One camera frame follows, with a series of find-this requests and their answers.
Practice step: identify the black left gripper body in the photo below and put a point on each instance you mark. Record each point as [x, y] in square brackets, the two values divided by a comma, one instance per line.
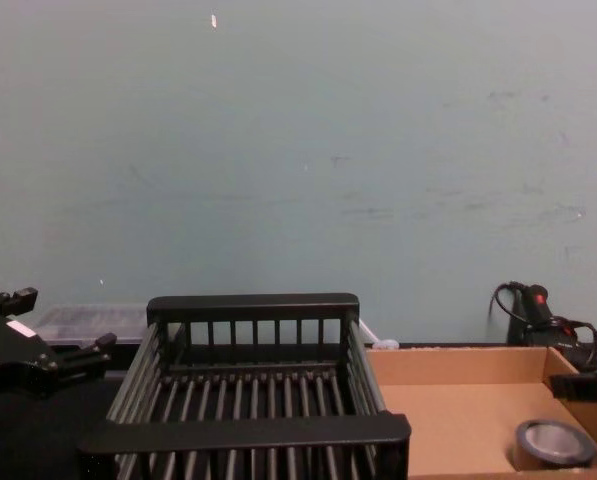
[13, 357]

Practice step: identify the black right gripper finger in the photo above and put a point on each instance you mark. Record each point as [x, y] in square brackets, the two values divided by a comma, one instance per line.
[578, 387]

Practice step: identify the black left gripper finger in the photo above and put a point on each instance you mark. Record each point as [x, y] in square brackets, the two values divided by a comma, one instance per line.
[20, 299]
[85, 354]

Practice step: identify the clear plastic case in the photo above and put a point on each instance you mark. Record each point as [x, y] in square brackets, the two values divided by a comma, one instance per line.
[93, 322]

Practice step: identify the shallow brown cardboard tray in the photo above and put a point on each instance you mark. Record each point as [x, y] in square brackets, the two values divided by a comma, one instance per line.
[453, 400]

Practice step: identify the black rack with steel bars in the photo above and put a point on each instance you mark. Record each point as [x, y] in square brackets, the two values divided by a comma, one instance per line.
[258, 430]

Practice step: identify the small white plastic piece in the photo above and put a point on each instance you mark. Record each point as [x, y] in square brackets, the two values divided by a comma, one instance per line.
[385, 344]

